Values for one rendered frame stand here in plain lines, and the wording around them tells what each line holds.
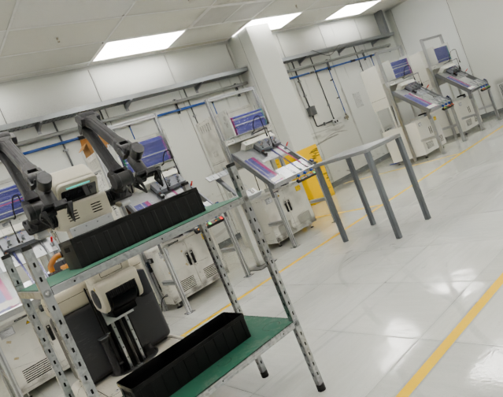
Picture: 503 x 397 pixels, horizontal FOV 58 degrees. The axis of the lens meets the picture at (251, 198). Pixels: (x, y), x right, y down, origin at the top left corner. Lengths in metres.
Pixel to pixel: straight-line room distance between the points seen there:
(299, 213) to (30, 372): 3.24
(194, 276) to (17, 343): 1.64
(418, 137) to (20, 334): 6.27
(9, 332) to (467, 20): 9.53
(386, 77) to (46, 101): 5.12
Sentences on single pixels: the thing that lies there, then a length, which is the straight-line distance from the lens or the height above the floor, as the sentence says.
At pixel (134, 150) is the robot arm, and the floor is 1.32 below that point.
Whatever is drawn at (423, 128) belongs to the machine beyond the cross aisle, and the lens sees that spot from 8.03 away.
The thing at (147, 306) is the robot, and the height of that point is 0.52.
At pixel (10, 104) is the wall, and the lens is 6.13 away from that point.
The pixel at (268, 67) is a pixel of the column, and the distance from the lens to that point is 7.45.
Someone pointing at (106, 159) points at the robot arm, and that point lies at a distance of 2.46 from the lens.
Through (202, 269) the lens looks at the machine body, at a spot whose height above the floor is 0.23.
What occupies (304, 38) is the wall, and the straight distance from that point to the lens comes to 9.12.
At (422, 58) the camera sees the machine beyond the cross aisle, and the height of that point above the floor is 1.58.
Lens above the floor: 1.09
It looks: 5 degrees down
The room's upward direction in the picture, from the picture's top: 22 degrees counter-clockwise
